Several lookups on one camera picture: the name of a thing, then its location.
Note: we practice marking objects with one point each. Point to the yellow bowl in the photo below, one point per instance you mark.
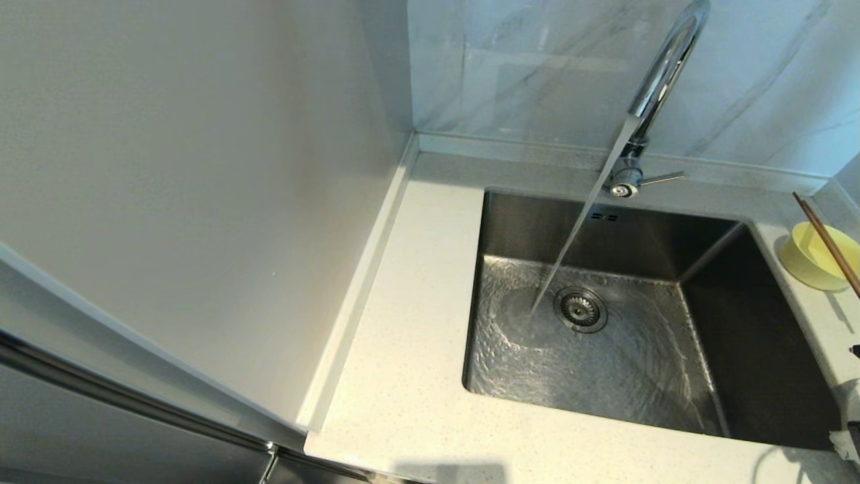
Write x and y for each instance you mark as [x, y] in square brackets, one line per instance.
[806, 262]

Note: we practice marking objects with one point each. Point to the chrome gooseneck faucet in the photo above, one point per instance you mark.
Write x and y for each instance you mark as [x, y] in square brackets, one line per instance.
[665, 64]

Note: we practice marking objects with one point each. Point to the stainless steel sink basin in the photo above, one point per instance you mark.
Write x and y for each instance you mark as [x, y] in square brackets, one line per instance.
[605, 390]

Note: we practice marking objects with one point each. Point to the white appliance side panel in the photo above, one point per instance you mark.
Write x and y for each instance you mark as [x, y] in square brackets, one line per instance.
[168, 168]

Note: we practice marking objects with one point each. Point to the stainless steel appliance door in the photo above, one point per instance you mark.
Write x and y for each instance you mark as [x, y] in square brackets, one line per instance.
[101, 444]

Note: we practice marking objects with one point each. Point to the white plate edge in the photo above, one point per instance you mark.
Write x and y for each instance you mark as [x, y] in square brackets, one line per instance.
[852, 403]

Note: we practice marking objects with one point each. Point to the round metal drain strainer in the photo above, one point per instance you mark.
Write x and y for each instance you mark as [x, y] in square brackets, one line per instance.
[580, 310]

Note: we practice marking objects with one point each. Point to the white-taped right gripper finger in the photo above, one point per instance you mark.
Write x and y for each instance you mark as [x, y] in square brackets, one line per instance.
[846, 447]

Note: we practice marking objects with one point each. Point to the running water stream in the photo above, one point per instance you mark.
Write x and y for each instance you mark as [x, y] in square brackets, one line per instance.
[587, 208]

